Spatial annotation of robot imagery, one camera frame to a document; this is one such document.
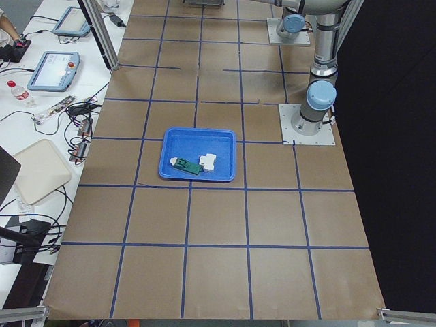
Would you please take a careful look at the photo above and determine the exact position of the blue teach pendant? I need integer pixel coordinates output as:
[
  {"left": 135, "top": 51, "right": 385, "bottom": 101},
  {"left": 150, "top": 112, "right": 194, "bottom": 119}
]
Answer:
[
  {"left": 52, "top": 7, "right": 90, "bottom": 37},
  {"left": 27, "top": 51, "right": 80, "bottom": 92}
]

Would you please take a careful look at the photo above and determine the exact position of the blue teach pendant far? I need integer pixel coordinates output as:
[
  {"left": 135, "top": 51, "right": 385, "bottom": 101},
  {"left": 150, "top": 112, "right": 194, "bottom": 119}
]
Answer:
[{"left": 52, "top": 7, "right": 90, "bottom": 37}]

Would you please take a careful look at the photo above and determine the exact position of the black laptop corner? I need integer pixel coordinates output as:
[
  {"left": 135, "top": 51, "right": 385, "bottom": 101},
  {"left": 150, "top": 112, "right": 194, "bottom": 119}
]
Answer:
[{"left": 0, "top": 148, "right": 21, "bottom": 203}]

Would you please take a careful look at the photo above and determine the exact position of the green electrical module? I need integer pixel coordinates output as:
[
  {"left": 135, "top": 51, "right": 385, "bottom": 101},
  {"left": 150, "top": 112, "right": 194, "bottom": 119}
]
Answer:
[{"left": 170, "top": 157, "right": 203, "bottom": 176}]

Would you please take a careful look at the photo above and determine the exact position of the beige plastic tray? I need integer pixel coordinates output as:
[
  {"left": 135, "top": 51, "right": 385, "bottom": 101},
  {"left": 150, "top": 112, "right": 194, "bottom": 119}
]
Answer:
[{"left": 13, "top": 139, "right": 72, "bottom": 205}]

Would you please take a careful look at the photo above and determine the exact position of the white circuit breaker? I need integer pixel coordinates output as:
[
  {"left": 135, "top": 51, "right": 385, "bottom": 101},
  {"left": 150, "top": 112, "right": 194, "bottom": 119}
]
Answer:
[{"left": 199, "top": 153, "right": 217, "bottom": 172}]

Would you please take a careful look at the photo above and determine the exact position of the plastic water bottle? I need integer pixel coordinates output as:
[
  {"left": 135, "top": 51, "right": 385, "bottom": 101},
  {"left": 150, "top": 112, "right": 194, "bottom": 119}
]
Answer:
[{"left": 7, "top": 80, "right": 36, "bottom": 108}]

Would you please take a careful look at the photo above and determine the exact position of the black power adapter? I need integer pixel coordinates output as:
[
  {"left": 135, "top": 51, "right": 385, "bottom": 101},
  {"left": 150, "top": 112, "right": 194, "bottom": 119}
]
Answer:
[{"left": 109, "top": 14, "right": 126, "bottom": 27}]

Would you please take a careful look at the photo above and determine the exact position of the blue plastic tray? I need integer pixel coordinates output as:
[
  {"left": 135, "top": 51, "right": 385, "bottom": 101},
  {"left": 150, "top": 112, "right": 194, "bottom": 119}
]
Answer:
[{"left": 158, "top": 127, "right": 236, "bottom": 182}]

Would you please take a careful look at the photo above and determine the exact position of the blue teach pendant near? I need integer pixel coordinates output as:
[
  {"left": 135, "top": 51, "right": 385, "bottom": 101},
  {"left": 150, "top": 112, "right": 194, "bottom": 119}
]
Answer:
[{"left": 27, "top": 51, "right": 80, "bottom": 92}]

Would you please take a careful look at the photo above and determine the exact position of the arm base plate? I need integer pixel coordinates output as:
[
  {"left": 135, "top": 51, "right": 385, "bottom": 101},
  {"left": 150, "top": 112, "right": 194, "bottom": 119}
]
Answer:
[
  {"left": 267, "top": 18, "right": 311, "bottom": 46},
  {"left": 279, "top": 104, "right": 336, "bottom": 146}
]

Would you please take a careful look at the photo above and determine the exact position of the aluminium frame post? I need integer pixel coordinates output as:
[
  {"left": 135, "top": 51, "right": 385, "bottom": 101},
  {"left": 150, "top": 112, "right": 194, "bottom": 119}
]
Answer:
[{"left": 78, "top": 0, "right": 119, "bottom": 71}]

